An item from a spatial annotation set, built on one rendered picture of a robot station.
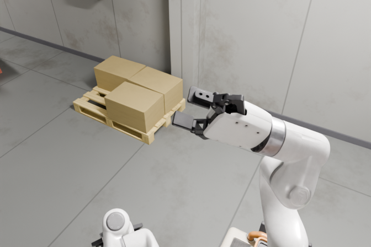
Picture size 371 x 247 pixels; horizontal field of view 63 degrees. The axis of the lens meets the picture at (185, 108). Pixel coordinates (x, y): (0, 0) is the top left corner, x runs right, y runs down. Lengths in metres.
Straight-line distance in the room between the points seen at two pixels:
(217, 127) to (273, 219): 0.28
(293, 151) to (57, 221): 2.60
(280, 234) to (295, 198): 0.13
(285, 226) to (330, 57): 2.71
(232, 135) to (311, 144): 0.15
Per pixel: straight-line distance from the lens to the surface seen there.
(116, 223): 0.89
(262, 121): 0.55
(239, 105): 0.51
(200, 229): 2.76
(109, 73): 3.82
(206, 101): 0.51
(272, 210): 0.75
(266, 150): 0.58
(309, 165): 0.61
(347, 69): 3.37
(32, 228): 3.04
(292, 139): 0.59
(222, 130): 0.55
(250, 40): 3.44
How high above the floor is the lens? 2.39
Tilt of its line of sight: 39 degrees down
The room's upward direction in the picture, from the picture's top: straight up
